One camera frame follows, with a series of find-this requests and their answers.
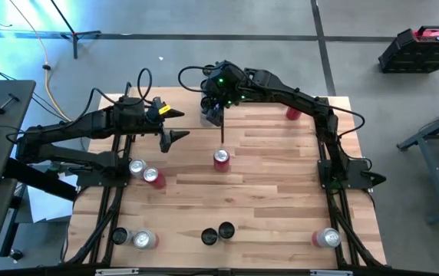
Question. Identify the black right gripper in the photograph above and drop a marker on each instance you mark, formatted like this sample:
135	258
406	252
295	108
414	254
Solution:
225	84

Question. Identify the black rail with silver plates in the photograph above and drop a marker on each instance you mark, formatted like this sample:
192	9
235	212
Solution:
185	273

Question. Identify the red Coca-Cola can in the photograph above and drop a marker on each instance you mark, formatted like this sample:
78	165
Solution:
293	114
155	178
221	161

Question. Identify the white and red Spindrift can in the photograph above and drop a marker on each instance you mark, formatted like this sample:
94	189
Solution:
137	166
329	237
144	238

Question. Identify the black tripod stand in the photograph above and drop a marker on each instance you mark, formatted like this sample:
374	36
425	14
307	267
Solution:
74	46

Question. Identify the yellow label tag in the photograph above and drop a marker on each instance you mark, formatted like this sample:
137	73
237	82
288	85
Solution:
164	109

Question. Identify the black chair caster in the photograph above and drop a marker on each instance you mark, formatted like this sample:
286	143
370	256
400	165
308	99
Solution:
15	255

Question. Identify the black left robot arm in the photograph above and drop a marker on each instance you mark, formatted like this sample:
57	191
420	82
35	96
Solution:
58	126

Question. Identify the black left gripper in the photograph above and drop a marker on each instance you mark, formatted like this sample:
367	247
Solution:
135	115

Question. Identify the black and red toolbox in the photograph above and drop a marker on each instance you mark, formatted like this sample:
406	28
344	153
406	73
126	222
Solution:
407	53

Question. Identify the black aluminium mounting frame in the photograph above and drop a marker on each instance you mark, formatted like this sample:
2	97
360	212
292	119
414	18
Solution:
104	179
357	174

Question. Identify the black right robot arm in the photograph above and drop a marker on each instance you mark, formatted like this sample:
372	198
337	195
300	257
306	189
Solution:
281	92

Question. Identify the white floor sheet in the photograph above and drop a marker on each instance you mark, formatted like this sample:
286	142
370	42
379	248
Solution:
47	203

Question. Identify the grey desk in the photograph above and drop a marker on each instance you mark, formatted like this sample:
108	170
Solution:
8	115

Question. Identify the Celsius Arctic Vibe slim can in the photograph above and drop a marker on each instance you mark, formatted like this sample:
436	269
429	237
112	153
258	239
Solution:
205	102
204	86
207	70

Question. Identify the black support beam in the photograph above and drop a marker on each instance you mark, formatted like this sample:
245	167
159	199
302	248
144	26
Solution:
39	180

